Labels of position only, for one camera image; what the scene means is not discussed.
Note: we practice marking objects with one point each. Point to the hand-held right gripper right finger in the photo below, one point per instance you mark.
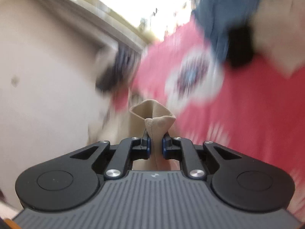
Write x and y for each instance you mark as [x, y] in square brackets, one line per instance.
[164, 148]

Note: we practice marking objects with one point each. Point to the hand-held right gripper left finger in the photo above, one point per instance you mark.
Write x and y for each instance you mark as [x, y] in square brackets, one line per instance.
[148, 148]

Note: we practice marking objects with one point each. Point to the beige zip jacket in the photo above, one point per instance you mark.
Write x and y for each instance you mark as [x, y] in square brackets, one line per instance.
[154, 128]

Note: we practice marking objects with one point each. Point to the stack of folded clothes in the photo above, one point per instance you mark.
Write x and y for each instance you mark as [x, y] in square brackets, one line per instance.
[114, 74]

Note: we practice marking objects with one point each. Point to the pink floral blanket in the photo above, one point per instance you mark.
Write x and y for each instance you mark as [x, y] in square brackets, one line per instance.
[238, 105]

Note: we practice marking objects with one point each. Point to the black garment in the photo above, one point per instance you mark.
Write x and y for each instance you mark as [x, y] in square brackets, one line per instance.
[240, 45]

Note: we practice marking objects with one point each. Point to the light blue garment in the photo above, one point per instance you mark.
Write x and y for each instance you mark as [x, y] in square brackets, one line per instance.
[214, 9]

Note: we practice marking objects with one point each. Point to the white garment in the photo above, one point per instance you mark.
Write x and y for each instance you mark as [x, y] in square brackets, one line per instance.
[281, 28]

